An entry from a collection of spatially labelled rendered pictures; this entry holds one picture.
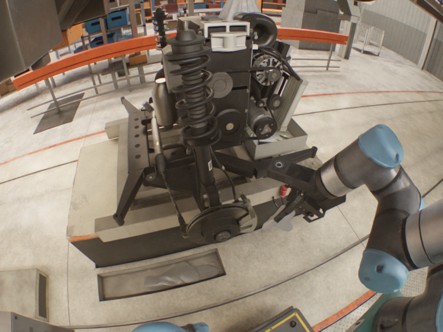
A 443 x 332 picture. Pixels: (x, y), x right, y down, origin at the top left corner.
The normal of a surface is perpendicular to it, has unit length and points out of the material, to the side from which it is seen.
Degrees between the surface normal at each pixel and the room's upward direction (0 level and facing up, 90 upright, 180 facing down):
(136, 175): 3
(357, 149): 71
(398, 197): 25
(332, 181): 82
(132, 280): 0
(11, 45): 90
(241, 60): 90
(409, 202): 5
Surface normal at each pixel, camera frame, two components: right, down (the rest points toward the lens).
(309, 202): 0.33, -0.45
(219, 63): 0.31, 0.68
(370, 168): -0.57, 0.57
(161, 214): 0.00, -0.70
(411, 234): -0.93, -0.37
